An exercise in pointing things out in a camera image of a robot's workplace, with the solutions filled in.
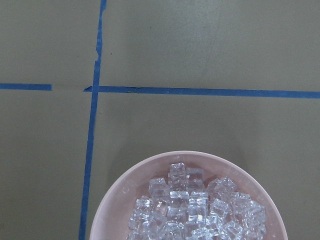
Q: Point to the pile of clear ice cubes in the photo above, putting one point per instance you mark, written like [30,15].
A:
[184,207]

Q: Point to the pink bowl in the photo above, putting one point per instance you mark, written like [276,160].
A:
[112,216]

